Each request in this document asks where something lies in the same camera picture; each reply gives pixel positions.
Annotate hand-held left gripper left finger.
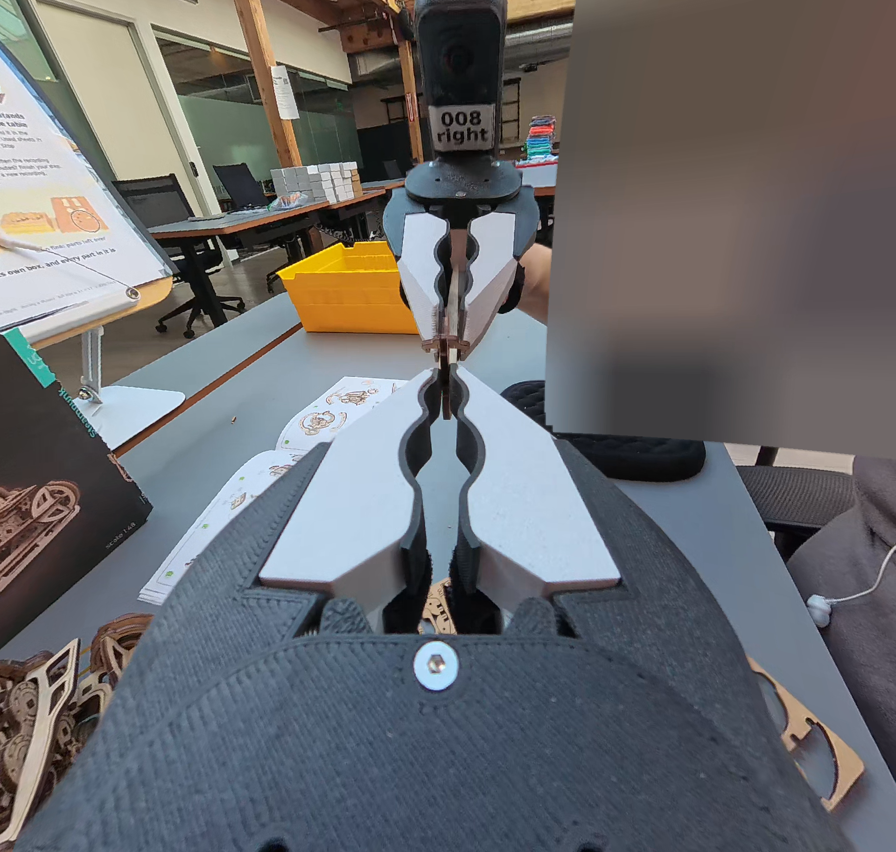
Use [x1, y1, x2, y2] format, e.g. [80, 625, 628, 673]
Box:
[258, 368, 438, 635]

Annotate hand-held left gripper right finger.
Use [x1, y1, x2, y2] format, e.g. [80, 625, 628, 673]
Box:
[448, 364, 623, 635]

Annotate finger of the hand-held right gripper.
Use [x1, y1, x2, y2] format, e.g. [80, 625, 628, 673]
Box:
[398, 214, 455, 352]
[458, 210, 520, 362]

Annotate thin wooden disc part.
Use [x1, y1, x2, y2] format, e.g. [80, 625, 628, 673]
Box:
[437, 285, 456, 420]

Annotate black model kit box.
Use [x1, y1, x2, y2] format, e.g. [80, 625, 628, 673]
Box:
[0, 327, 154, 646]

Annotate wooden parts sheet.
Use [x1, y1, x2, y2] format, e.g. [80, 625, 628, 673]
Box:
[745, 656, 865, 814]

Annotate assembled wooden model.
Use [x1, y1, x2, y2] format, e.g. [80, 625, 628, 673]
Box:
[0, 613, 155, 852]

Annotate person's right hand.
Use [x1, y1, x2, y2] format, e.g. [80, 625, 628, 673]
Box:
[519, 243, 554, 322]

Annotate yellow plastic bin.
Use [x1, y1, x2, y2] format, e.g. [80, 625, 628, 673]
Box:
[276, 239, 421, 335]

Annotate open assembly instruction booklet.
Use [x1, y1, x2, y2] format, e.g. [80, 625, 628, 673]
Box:
[138, 376, 410, 604]

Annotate black mesh wrist rest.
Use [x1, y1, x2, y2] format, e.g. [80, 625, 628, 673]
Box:
[500, 379, 707, 482]

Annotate stack of white boxes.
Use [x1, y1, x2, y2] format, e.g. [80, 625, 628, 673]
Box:
[269, 162, 364, 203]

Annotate loose wooden cut-out piece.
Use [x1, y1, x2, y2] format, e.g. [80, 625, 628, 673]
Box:
[419, 578, 457, 635]

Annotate long office desk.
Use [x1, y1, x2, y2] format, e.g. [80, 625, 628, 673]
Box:
[148, 183, 393, 328]

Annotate white paper notice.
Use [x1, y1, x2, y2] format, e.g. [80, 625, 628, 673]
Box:
[269, 64, 301, 121]

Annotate white document stand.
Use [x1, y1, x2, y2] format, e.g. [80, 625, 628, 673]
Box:
[28, 277, 186, 450]

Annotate wooden pillar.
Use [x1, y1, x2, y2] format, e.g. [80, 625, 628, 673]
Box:
[220, 0, 324, 251]

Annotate black mesh office chair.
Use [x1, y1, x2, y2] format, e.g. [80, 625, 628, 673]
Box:
[738, 463, 858, 538]

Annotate printed instruction sheet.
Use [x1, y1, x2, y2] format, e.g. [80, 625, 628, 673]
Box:
[0, 43, 176, 335]

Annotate grey ventilation duct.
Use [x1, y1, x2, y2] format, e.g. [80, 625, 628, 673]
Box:
[504, 15, 581, 72]

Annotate white drawstring cord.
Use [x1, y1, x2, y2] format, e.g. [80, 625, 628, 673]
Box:
[805, 543, 896, 630]

